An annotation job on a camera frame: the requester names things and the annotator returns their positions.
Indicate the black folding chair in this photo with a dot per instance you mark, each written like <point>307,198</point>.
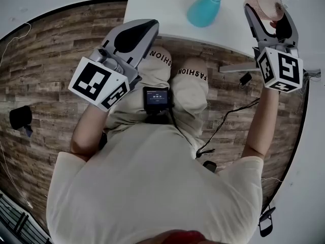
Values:
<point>266,222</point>

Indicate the beige printed shorts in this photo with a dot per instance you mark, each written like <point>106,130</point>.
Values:
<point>190,98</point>

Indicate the person's right forearm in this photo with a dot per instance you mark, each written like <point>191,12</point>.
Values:
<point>261,126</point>

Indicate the person's beige shirt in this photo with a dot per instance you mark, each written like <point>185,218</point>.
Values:
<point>152,187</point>

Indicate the person's head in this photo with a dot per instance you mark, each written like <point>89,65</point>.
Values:
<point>177,238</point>

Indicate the small black box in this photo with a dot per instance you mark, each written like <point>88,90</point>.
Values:
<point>245,78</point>

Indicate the teal bottle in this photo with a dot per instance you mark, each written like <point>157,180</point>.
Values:
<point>203,11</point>

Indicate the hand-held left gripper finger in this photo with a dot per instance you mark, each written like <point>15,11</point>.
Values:
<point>148,47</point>
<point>114,39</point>

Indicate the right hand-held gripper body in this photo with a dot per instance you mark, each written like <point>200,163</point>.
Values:
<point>281,70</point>

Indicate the black cylindrical pouch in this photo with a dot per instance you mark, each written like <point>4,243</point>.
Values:
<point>20,117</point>

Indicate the pink textured cup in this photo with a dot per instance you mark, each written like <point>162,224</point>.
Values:
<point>266,4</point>

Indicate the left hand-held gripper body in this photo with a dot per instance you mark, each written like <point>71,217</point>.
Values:
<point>96,85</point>

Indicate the black screen device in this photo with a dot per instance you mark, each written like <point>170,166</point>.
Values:
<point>156,96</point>

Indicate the person's right leg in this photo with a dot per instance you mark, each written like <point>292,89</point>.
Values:
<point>194,62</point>

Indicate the person's left forearm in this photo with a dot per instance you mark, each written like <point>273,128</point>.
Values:
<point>86,131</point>

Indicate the person's right hand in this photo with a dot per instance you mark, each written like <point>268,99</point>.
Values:
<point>274,24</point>

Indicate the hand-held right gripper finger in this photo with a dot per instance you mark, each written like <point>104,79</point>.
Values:
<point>257,29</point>
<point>288,32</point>

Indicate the black metal railing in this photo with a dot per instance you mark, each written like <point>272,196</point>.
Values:
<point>15,220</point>

